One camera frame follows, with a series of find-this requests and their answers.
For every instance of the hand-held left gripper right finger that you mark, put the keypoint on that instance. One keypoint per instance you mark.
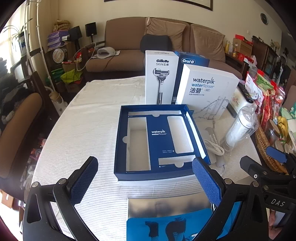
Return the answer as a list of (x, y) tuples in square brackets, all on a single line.
[(205, 183)]

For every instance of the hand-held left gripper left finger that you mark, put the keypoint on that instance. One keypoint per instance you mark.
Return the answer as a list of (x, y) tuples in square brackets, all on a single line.
[(83, 180)]

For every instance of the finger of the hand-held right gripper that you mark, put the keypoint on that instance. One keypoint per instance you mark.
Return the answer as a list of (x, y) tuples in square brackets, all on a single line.
[(276, 154), (248, 165)]

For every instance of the white water flosser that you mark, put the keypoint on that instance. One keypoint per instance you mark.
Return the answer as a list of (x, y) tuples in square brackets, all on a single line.
[(235, 129)]

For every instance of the grey fabric pouch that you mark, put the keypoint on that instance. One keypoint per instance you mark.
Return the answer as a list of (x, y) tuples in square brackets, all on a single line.
[(208, 134)]

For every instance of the blue water flosser tray box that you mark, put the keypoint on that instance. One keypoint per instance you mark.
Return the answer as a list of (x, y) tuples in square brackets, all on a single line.
[(159, 139)]

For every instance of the white Waterpik waterflosser box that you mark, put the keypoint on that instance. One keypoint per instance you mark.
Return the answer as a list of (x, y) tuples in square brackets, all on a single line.
[(203, 92)]

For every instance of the striped cloth-covered desktop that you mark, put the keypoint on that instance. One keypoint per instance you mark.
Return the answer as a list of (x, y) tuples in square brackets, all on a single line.
[(92, 115)]

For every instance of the wicker basket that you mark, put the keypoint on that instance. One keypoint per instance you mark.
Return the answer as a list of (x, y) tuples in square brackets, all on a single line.
[(263, 148)]

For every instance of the glass jar brown lid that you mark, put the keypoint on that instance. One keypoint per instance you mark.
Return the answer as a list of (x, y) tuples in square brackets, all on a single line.
[(271, 131)]

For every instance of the bunch of bananas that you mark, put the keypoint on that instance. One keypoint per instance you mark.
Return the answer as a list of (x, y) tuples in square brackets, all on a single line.
[(283, 124)]

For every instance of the reflective metal box blue print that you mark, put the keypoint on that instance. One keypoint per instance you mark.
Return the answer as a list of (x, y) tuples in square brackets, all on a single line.
[(168, 208)]

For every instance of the white printed tissue box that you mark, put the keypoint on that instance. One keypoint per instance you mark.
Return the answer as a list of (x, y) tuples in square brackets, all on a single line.
[(240, 98)]

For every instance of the black remote control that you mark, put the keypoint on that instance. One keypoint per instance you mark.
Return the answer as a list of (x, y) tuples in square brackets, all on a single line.
[(245, 92)]

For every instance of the white red snack bag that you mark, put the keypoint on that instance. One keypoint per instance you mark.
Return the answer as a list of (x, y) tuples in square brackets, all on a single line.
[(253, 85)]

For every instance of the green printed snack bag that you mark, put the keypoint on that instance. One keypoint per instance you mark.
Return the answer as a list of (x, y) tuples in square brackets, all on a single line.
[(266, 82)]

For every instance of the wooden chair brown cushion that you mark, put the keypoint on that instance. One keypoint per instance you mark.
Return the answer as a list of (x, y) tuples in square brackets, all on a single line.
[(25, 109)]

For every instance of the dark wooden cabinet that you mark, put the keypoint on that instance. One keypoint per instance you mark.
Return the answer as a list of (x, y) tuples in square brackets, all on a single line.
[(263, 53)]

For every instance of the cardboard box red top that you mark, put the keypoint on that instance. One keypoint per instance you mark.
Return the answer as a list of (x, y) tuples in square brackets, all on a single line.
[(242, 47)]

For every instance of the yellow bottle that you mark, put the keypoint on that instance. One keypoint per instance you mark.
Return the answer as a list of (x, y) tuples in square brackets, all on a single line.
[(227, 47)]

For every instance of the blue toothbrush box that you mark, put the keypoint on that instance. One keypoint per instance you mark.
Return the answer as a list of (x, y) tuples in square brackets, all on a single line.
[(194, 60)]

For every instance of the white razor box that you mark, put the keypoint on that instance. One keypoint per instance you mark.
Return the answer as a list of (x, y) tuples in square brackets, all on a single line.
[(161, 69)]

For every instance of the round printed tin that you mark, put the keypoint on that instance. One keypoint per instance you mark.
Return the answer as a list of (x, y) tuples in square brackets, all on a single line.
[(59, 55)]

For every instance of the beige smooth sofa cushion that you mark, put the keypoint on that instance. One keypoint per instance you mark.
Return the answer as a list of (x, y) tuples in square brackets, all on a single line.
[(208, 41)]

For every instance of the white curved appliance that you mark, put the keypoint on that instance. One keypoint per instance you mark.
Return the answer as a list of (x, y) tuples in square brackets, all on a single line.
[(105, 52)]

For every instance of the white coat rack pole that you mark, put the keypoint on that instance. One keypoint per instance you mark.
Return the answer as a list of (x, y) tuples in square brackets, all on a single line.
[(41, 51)]

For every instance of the purple packs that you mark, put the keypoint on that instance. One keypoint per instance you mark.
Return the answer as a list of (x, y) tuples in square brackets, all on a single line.
[(57, 39)]

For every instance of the black speaker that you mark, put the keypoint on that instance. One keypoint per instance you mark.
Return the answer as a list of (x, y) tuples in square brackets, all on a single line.
[(90, 29), (75, 33)]

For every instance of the dark lumbar pillow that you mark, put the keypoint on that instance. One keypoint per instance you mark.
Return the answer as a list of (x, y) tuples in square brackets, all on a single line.
[(155, 41)]

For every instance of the brown sofa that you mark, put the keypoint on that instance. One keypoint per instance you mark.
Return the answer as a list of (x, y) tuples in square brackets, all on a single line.
[(129, 34)]

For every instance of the woven straw basket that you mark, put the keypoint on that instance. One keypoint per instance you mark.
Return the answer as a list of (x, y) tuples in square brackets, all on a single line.
[(61, 25)]

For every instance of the beige wrinkled sofa cushion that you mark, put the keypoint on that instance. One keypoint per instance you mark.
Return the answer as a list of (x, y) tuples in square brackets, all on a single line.
[(166, 30)]

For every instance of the potted plant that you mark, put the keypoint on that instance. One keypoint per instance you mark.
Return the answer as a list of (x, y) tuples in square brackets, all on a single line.
[(16, 34)]

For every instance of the round wall clock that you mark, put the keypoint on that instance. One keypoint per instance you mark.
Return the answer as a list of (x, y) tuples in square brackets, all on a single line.
[(264, 18)]

